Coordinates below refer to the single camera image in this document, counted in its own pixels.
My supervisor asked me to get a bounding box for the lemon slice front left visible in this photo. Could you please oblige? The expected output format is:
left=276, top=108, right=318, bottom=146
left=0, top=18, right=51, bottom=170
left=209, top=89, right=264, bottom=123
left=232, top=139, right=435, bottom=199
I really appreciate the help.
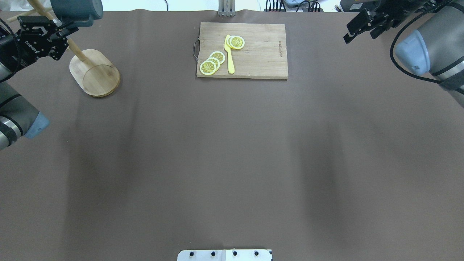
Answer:
left=199, top=60, right=218, bottom=75

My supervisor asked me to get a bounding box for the lemon slice top right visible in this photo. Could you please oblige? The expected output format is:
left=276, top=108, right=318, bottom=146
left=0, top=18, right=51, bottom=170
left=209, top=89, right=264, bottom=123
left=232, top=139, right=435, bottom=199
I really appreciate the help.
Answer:
left=228, top=35, right=245, bottom=50

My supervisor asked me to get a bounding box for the grey metal bracket post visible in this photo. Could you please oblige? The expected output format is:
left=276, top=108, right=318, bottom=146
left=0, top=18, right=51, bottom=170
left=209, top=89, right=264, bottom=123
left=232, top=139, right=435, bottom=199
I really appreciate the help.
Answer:
left=217, top=0, right=236, bottom=17

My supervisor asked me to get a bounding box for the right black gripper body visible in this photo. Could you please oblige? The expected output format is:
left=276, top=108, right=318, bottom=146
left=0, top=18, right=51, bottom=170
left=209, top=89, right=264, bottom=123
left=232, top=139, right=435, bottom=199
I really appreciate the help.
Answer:
left=368, top=0, right=441, bottom=39

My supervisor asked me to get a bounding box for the black braided right cable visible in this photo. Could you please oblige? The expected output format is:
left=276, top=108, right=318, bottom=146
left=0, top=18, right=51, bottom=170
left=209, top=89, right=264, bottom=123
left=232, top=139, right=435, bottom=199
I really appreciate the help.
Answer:
left=389, top=0, right=453, bottom=86

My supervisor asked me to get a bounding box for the brown table mat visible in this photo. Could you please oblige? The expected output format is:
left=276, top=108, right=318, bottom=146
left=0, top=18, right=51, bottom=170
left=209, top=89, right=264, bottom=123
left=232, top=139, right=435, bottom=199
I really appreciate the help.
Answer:
left=1, top=10, right=464, bottom=261

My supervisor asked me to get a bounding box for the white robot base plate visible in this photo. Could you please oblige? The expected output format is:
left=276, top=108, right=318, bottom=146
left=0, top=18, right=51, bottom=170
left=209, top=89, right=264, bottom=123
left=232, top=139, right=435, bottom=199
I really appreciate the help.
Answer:
left=177, top=248, right=273, bottom=261

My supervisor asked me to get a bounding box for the blue-grey HOME mug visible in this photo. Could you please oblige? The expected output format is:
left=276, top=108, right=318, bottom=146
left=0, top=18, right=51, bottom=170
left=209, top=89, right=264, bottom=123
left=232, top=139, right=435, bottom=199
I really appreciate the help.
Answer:
left=51, top=0, right=103, bottom=26

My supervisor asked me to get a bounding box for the yellow plastic knife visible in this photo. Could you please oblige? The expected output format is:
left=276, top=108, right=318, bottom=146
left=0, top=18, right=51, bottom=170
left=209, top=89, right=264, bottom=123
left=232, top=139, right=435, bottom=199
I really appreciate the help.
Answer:
left=224, top=35, right=235, bottom=74

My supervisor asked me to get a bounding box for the lemon slice under right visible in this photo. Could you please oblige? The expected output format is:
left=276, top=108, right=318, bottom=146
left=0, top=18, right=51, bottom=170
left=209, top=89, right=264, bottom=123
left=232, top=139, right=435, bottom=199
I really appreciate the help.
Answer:
left=225, top=35, right=233, bottom=49

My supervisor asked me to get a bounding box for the wooden cup storage rack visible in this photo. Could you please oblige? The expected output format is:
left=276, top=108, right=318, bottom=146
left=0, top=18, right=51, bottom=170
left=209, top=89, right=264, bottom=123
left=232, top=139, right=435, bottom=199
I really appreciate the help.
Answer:
left=9, top=0, right=121, bottom=97

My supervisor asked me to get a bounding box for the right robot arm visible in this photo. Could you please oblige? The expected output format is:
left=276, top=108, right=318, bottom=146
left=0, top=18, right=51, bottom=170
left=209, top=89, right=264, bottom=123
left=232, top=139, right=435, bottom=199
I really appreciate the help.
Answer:
left=343, top=0, right=464, bottom=105

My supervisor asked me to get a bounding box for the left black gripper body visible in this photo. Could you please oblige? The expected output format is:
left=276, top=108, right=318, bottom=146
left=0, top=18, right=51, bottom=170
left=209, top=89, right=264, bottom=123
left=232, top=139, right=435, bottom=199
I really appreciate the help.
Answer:
left=0, top=16, right=68, bottom=73

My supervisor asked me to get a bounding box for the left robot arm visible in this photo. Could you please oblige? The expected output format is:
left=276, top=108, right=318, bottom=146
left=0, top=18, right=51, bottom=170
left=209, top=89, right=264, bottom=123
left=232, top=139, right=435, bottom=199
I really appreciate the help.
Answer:
left=0, top=15, right=93, bottom=150

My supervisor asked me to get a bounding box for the wooden cutting board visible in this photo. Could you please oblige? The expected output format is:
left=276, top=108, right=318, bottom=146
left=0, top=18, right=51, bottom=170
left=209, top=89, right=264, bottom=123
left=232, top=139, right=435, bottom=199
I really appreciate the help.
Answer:
left=196, top=22, right=289, bottom=80

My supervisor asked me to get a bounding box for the lemon slice middle left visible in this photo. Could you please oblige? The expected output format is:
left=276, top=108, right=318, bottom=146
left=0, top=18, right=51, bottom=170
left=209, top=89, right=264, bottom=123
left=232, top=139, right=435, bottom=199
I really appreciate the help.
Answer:
left=207, top=57, right=221, bottom=68

